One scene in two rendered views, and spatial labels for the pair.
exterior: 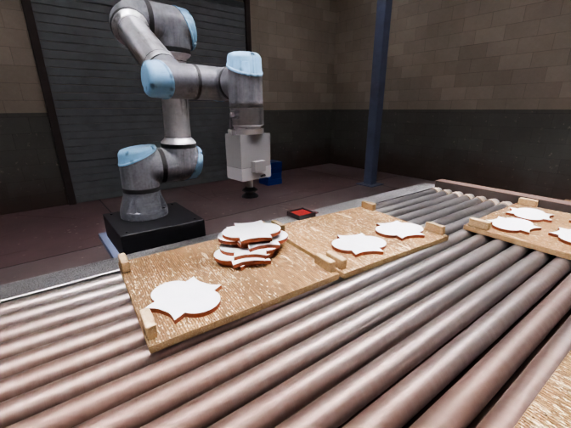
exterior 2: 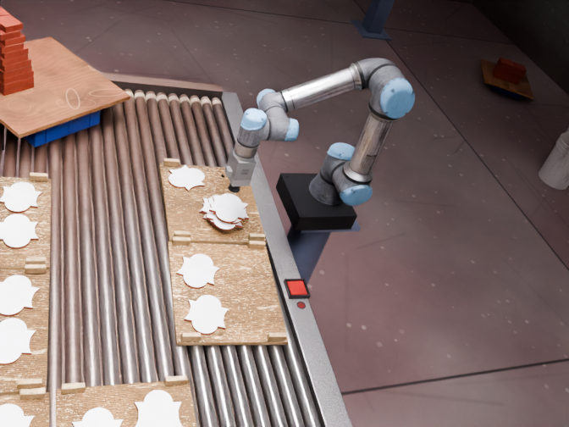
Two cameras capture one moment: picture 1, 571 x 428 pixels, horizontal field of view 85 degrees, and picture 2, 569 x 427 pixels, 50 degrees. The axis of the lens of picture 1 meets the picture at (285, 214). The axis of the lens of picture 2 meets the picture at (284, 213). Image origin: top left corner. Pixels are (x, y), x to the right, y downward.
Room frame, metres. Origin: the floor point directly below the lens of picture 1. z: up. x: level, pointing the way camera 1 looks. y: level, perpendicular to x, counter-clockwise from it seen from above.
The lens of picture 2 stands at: (1.15, -1.54, 2.45)
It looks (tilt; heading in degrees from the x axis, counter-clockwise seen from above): 40 degrees down; 97
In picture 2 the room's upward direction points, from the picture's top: 21 degrees clockwise
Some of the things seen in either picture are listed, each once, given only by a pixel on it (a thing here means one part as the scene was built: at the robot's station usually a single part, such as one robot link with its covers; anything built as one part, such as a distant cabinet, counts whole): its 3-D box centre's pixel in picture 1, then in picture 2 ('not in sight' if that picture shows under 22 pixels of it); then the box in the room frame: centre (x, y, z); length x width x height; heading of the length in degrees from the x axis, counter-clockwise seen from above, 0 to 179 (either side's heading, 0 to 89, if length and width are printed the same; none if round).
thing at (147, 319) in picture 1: (148, 323); (171, 162); (0.44, 0.23, 0.95); 0.06 x 0.02 x 0.03; 34
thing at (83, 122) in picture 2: not in sight; (44, 104); (-0.10, 0.20, 0.97); 0.31 x 0.31 x 0.10; 73
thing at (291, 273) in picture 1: (224, 270); (211, 202); (0.66, 0.15, 0.93); 0.41 x 0.35 x 0.02; 124
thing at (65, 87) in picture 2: not in sight; (36, 81); (-0.16, 0.23, 1.03); 0.50 x 0.50 x 0.02; 73
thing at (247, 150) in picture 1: (250, 153); (237, 164); (0.74, 0.08, 1.19); 0.10 x 0.09 x 0.16; 42
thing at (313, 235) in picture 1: (355, 233); (225, 291); (0.89, -0.21, 0.93); 0.41 x 0.35 x 0.02; 122
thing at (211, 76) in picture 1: (217, 83); (278, 126); (0.82, 0.16, 1.35); 0.11 x 0.11 x 0.08; 38
